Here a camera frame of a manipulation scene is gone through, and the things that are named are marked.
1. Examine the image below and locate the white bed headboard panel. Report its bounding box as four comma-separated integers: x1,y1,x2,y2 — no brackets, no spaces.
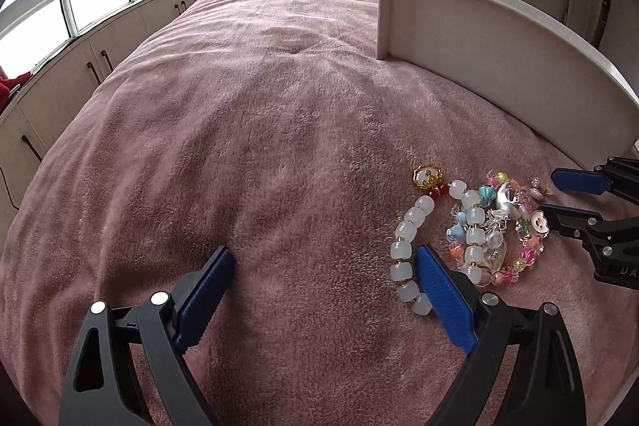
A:
375,0,639,173

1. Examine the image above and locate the colourful bead bracelet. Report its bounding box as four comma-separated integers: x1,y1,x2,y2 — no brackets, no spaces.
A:
445,170,551,290

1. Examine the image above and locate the silver dolphin charm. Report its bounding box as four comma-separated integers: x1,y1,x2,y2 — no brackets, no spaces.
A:
494,182,521,214

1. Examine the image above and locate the beige low cabinet row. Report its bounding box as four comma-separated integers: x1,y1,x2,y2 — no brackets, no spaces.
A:
0,0,381,232

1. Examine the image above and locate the pink fleece blanket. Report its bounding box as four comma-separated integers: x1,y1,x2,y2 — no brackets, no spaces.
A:
0,0,639,426

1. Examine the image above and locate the white bead bracelet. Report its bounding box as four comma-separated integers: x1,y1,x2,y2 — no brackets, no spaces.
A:
389,163,496,318

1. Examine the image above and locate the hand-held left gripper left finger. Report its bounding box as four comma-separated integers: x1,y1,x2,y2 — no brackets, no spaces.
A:
59,245,236,426

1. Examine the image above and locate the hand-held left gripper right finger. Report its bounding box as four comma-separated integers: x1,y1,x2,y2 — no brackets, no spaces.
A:
416,245,588,426

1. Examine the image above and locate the pearl earring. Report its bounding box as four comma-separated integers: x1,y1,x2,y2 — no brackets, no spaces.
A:
529,178,556,202

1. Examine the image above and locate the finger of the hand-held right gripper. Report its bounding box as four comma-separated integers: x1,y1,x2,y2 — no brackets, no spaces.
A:
541,204,639,264
551,156,639,207

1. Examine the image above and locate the red cloth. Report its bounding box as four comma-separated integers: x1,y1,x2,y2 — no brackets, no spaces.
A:
0,74,32,101

